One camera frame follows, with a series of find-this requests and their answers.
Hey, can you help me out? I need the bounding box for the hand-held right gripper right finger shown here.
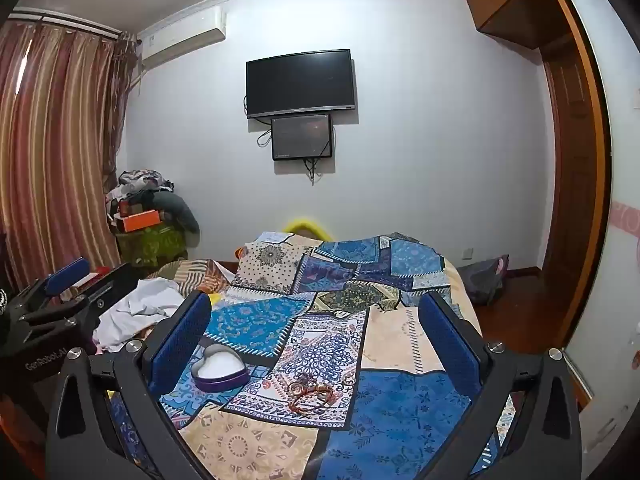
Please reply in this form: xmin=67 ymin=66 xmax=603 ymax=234
xmin=417 ymin=290 xmax=583 ymax=480

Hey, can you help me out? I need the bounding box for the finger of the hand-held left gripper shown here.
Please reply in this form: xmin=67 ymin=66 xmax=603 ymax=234
xmin=65 ymin=262 xmax=147 ymax=322
xmin=15 ymin=257 xmax=92 ymax=313

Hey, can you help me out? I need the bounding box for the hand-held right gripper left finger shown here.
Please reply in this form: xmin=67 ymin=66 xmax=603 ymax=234
xmin=45 ymin=290 xmax=213 ymax=480

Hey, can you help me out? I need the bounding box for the purple heart-shaped box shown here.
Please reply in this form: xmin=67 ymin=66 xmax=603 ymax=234
xmin=191 ymin=344 xmax=249 ymax=393

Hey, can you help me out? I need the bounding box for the red beaded bracelet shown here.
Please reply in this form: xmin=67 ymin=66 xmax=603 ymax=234
xmin=290 ymin=384 xmax=336 ymax=417

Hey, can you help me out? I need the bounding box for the white cloth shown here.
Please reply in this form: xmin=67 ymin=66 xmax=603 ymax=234
xmin=92 ymin=278 xmax=187 ymax=352

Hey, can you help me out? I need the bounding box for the orange box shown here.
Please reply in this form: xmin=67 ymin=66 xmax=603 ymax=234
xmin=122 ymin=211 xmax=164 ymax=234

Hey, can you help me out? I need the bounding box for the orange striped quilt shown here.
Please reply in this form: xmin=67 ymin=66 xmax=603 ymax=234
xmin=147 ymin=259 xmax=237 ymax=297

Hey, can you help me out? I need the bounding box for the blue patchwork blanket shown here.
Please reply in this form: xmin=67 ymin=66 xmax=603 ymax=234
xmin=107 ymin=232 xmax=517 ymax=480

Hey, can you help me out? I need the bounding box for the dark bag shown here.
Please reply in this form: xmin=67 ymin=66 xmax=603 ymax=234
xmin=457 ymin=255 xmax=511 ymax=307

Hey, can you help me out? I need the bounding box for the grey pillow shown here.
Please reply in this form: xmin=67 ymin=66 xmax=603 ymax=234
xmin=154 ymin=193 xmax=201 ymax=234

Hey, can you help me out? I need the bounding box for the pile of clothes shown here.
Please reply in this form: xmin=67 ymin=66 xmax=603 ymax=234
xmin=105 ymin=169 xmax=176 ymax=221

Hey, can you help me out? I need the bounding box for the striped red curtain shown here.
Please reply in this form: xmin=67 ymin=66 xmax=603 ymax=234
xmin=0 ymin=10 xmax=140 ymax=292

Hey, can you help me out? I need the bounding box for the yellow plastic object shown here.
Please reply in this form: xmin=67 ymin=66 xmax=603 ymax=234
xmin=284 ymin=217 xmax=327 ymax=239

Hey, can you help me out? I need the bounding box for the brown wooden door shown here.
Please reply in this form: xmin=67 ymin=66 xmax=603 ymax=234
xmin=540 ymin=35 xmax=603 ymax=348

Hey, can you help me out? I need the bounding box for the white sliding wardrobe door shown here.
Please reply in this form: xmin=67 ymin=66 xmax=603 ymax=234
xmin=557 ymin=0 xmax=640 ymax=413

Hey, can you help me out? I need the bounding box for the white air conditioner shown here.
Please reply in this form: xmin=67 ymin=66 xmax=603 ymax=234
xmin=137 ymin=6 xmax=227 ymax=68

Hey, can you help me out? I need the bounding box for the wooden overhead cabinet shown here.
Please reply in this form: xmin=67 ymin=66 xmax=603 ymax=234
xmin=462 ymin=0 xmax=563 ymax=52

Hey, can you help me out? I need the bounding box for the brown beaded bracelet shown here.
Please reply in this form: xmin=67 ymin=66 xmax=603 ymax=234
xmin=276 ymin=372 xmax=322 ymax=397

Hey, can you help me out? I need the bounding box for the small black wall monitor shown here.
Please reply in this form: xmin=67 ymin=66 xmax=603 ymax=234
xmin=271 ymin=113 xmax=334 ymax=162

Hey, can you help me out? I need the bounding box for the black wall television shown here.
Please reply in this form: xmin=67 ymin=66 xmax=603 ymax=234
xmin=245 ymin=49 xmax=357 ymax=119

